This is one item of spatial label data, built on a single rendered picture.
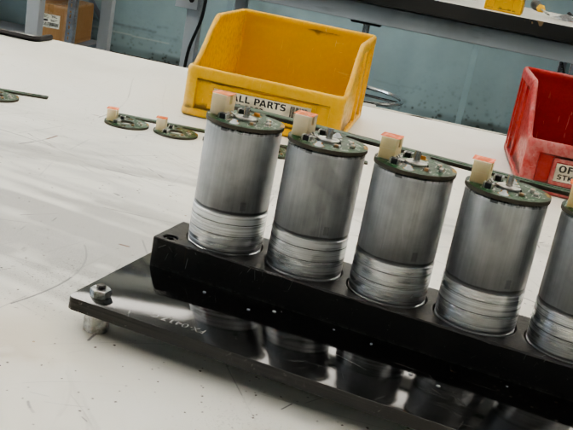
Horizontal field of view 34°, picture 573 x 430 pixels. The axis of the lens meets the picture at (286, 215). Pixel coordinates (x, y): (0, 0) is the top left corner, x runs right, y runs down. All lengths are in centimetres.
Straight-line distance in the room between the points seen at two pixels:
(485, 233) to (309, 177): 5
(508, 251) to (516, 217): 1
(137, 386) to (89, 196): 16
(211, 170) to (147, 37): 464
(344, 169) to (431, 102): 444
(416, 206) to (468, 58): 442
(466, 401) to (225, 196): 10
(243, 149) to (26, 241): 10
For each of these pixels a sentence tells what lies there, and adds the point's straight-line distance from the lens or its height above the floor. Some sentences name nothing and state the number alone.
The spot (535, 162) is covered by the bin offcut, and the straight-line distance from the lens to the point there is 57.
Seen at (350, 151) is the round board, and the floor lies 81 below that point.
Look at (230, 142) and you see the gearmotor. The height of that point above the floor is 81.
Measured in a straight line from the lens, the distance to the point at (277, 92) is 57.
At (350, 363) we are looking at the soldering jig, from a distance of 27.
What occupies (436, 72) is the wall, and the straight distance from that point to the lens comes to 470.
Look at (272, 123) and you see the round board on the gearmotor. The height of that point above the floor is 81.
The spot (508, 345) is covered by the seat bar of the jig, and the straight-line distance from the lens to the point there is 28.
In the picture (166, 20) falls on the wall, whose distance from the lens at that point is 490.
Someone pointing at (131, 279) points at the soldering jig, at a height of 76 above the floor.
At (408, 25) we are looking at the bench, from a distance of 262.
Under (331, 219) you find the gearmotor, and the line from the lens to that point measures 29.
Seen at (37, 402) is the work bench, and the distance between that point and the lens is 25.
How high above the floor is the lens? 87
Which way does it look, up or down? 17 degrees down
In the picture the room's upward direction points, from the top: 11 degrees clockwise
